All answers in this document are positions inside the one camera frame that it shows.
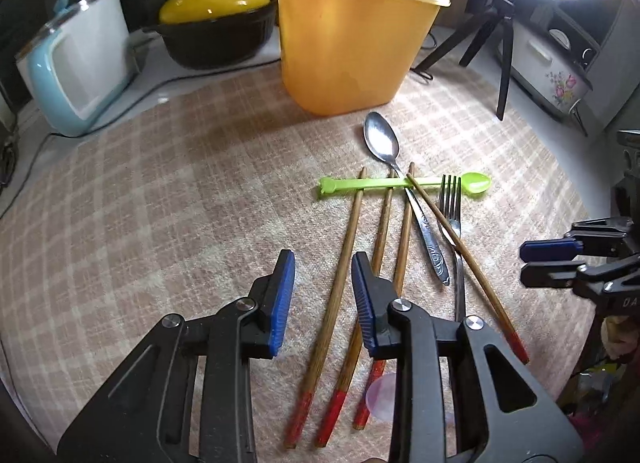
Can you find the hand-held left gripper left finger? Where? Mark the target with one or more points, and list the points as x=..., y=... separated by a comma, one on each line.
x=280, y=303

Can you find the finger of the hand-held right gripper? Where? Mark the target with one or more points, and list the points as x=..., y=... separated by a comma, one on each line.
x=545, y=275
x=547, y=249

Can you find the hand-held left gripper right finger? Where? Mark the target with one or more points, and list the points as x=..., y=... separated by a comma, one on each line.
x=362, y=303

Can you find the wooden chopstick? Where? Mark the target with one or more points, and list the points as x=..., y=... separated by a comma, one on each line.
x=335, y=293
x=470, y=263
x=402, y=253
x=340, y=393

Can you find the green plastic spoon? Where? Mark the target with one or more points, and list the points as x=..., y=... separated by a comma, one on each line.
x=472, y=182

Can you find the metal fork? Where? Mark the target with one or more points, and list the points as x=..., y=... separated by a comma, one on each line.
x=450, y=203

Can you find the metal spoon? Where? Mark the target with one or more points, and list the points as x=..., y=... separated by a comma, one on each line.
x=381, y=140

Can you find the yellow plastic container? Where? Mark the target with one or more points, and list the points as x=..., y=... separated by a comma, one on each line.
x=345, y=43

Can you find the beige checked tablecloth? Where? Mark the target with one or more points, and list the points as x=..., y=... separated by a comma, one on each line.
x=175, y=193

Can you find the white flowered rice cooker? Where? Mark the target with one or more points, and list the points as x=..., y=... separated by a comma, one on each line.
x=535, y=68

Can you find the black tripod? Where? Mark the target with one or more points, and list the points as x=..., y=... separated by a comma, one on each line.
x=506, y=43

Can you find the black cooking pot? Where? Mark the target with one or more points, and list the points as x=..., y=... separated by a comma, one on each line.
x=220, y=43

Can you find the yellow pot lid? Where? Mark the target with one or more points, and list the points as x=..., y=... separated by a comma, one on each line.
x=215, y=0

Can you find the white and blue kettle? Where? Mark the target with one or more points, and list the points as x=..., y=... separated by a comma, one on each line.
x=85, y=43

